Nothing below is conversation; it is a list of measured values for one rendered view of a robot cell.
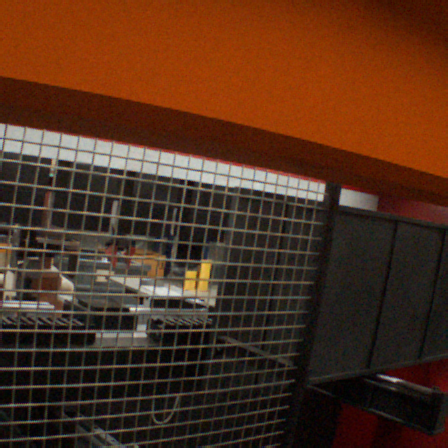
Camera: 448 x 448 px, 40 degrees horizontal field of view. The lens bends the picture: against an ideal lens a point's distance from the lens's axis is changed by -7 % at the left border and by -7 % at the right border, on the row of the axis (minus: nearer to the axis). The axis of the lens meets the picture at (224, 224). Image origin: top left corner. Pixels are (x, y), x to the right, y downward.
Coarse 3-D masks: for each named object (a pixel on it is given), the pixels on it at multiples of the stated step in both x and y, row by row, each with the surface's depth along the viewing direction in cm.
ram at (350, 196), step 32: (0, 128) 141; (32, 128) 147; (64, 160) 154; (96, 160) 160; (128, 160) 167; (160, 160) 173; (192, 160) 181; (224, 160) 188; (288, 192) 208; (352, 192) 231
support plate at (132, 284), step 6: (114, 282) 201; (120, 282) 199; (126, 282) 200; (132, 282) 202; (138, 282) 204; (132, 288) 193; (138, 288) 193; (144, 288) 195; (174, 288) 205; (150, 294) 187; (156, 294) 188; (180, 294) 197; (186, 294) 197; (192, 294) 199
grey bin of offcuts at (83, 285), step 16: (64, 256) 490; (80, 256) 497; (80, 272) 439; (96, 272) 445; (112, 272) 452; (128, 272) 459; (144, 272) 466; (80, 288) 439; (96, 288) 446; (112, 288) 453; (128, 304) 462
